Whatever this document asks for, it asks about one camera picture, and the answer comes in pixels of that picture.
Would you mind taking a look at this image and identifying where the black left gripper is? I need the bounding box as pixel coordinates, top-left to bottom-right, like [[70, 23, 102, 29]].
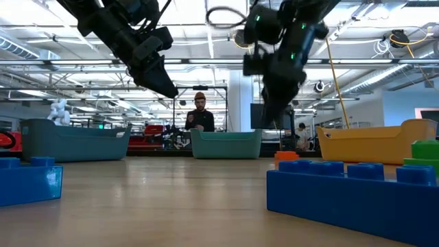
[[112, 25, 179, 99]]

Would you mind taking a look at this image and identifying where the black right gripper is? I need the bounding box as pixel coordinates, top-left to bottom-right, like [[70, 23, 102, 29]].
[[242, 51, 308, 128]]

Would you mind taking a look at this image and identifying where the orange toy building block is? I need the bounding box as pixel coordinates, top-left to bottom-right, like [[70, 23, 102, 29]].
[[274, 151, 300, 172]]

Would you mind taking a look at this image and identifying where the blue toy building block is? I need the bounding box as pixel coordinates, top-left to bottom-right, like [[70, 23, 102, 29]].
[[266, 159, 439, 247], [0, 156, 64, 208]]

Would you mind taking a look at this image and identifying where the green toy building block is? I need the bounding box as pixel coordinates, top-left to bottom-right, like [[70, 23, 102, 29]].
[[403, 140, 439, 178]]

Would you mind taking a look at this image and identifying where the black monitor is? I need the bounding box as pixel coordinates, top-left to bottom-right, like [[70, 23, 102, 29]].
[[250, 103, 294, 131]]

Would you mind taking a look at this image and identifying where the white building column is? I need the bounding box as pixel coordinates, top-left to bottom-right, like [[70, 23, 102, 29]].
[[228, 70, 254, 133]]

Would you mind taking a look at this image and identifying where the person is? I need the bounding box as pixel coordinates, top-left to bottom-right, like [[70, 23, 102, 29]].
[[295, 122, 310, 152], [185, 91, 216, 132]]

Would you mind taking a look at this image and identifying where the red plastic storage bin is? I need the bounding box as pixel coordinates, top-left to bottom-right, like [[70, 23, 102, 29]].
[[144, 125, 165, 137], [127, 137, 164, 152]]

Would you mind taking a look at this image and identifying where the turquoise plastic bin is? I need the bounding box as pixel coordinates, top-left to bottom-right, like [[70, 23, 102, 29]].
[[190, 128, 263, 160]]

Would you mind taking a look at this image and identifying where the dark blue plastic bin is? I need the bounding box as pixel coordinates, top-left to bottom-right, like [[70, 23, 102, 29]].
[[19, 119, 132, 163]]

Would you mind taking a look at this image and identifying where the yellow-orange plastic bin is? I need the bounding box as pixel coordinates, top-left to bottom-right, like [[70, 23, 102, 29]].
[[316, 119, 438, 166]]

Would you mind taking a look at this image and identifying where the white humanoid robot figure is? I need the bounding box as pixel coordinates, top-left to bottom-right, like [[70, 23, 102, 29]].
[[47, 98, 71, 126]]

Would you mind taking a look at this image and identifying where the pink-edged display screen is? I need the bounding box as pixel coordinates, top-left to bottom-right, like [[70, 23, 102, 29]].
[[414, 108, 439, 125]]

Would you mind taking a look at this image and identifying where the red item with black rim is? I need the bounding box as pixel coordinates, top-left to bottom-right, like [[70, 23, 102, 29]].
[[0, 130, 23, 152]]

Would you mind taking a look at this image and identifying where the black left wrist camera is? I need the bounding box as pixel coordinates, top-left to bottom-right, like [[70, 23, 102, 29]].
[[147, 26, 174, 52]]

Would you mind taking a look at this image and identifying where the black metal stand frame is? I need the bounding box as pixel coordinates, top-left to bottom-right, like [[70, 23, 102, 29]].
[[172, 85, 228, 133]]

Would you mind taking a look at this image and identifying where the yellow hanging cable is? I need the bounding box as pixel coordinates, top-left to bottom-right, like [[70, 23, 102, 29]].
[[324, 37, 351, 130]]

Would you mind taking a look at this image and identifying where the black aluminium table frame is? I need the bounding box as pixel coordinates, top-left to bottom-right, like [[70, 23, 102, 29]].
[[0, 149, 322, 158]]

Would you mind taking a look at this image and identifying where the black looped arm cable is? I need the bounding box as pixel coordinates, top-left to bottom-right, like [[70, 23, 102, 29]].
[[205, 5, 248, 30]]

